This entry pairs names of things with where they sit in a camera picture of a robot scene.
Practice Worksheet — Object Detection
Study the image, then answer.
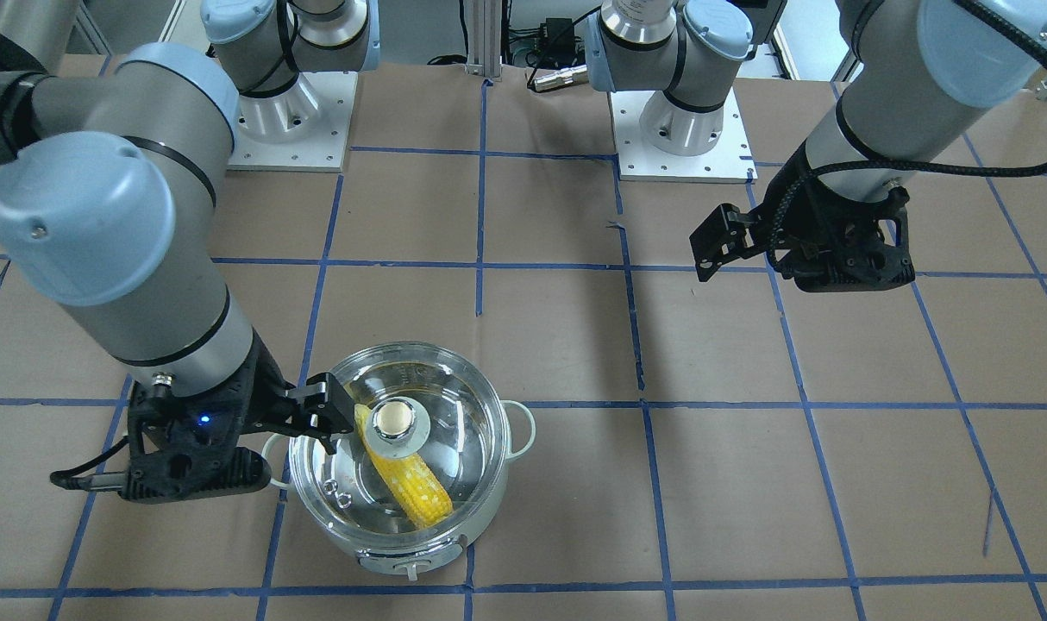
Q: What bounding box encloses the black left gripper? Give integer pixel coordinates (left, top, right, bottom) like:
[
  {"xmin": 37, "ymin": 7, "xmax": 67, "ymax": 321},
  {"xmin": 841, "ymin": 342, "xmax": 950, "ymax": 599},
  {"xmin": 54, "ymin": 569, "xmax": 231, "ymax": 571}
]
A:
[{"xmin": 690, "ymin": 145, "xmax": 915, "ymax": 293}]

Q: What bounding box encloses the aluminium frame post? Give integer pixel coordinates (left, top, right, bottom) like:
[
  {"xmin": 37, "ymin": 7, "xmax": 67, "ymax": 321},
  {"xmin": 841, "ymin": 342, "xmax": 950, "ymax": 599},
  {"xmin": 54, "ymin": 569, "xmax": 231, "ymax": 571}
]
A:
[{"xmin": 463, "ymin": 0, "xmax": 508, "ymax": 82}]

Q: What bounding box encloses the black braided cable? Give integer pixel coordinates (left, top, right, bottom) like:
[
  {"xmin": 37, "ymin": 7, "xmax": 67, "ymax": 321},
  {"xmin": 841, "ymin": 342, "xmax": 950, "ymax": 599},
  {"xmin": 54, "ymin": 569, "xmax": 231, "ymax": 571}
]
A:
[{"xmin": 765, "ymin": 0, "xmax": 1047, "ymax": 273}]

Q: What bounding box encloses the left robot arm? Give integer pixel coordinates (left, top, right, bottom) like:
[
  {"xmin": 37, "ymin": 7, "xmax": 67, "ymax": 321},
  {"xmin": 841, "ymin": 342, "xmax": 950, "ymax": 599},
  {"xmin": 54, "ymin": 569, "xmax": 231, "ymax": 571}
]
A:
[{"xmin": 584, "ymin": 1, "xmax": 1047, "ymax": 293}]

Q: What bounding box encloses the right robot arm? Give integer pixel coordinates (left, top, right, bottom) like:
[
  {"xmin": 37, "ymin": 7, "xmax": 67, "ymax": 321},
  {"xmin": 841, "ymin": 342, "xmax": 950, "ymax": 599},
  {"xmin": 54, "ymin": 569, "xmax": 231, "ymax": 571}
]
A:
[{"xmin": 0, "ymin": 1, "xmax": 380, "ymax": 504}]

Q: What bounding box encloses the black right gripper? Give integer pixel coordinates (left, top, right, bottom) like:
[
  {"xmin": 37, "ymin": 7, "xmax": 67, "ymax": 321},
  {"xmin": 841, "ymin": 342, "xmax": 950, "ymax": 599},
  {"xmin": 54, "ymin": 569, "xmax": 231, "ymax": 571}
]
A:
[{"xmin": 51, "ymin": 332, "xmax": 354, "ymax": 503}]

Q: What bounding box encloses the black power adapter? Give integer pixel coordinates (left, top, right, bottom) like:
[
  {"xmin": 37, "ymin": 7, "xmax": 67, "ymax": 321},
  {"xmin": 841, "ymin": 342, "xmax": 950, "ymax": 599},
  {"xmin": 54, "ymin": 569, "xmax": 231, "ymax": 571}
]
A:
[{"xmin": 536, "ymin": 17, "xmax": 576, "ymax": 56}]

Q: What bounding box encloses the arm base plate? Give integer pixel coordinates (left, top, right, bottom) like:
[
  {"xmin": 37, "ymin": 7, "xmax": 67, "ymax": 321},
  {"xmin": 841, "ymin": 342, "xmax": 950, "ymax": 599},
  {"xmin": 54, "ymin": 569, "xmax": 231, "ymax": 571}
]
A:
[
  {"xmin": 228, "ymin": 72, "xmax": 360, "ymax": 173},
  {"xmin": 609, "ymin": 91, "xmax": 757, "ymax": 184}
]

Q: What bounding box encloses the yellow corn cob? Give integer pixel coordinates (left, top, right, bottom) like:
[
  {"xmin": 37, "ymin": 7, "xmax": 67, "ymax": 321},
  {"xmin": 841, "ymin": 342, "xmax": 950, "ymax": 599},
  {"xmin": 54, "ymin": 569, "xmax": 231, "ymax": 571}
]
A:
[{"xmin": 355, "ymin": 405, "xmax": 454, "ymax": 530}]

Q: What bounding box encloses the glass pot lid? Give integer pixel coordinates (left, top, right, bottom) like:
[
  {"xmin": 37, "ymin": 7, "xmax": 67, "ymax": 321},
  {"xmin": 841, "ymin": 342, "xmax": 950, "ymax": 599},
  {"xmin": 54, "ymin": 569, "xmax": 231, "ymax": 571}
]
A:
[{"xmin": 289, "ymin": 342, "xmax": 511, "ymax": 546}]

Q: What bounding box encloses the pale green cooking pot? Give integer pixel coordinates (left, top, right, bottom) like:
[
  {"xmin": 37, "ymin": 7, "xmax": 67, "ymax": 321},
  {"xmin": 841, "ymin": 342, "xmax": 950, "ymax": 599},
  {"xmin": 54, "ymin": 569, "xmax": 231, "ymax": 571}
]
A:
[{"xmin": 262, "ymin": 342, "xmax": 537, "ymax": 580}]

